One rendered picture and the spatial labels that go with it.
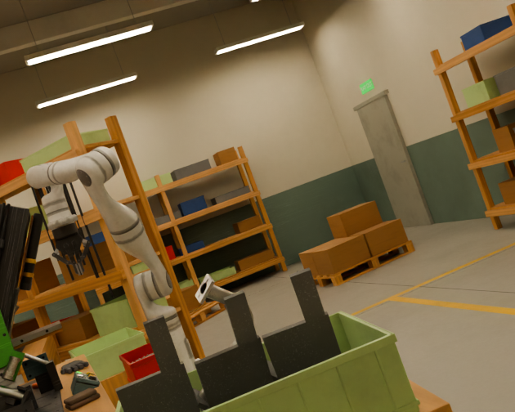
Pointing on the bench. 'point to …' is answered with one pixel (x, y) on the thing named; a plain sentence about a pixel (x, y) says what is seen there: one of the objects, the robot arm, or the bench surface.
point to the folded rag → (81, 399)
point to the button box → (82, 383)
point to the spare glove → (73, 366)
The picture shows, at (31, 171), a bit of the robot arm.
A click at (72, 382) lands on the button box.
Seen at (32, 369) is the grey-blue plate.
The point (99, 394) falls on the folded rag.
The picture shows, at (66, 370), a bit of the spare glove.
